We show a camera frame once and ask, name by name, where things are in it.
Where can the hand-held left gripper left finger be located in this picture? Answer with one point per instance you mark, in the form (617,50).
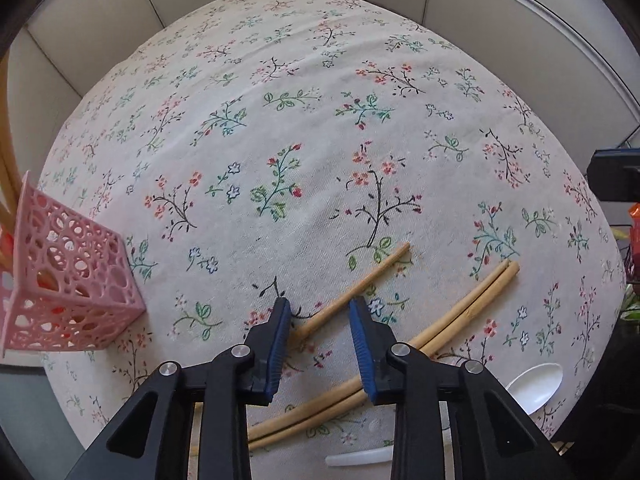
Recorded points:
(281,342)

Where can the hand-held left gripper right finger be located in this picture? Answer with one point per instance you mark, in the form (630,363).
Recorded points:
(360,345)

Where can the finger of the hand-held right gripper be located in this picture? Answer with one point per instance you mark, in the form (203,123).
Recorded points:
(615,175)

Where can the white plastic spoon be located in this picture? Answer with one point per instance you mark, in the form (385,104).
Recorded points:
(537,385)

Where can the pink perforated utensil holder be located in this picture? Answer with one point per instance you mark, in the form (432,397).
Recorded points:
(75,270)

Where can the red plastic spoon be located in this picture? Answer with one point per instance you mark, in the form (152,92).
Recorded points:
(5,250)

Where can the orange packet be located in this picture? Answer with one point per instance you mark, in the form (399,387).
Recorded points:
(635,230)

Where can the green leafy plant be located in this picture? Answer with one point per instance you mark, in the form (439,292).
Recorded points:
(631,305)

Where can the floral tablecloth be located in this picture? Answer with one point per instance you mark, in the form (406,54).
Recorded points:
(320,110)

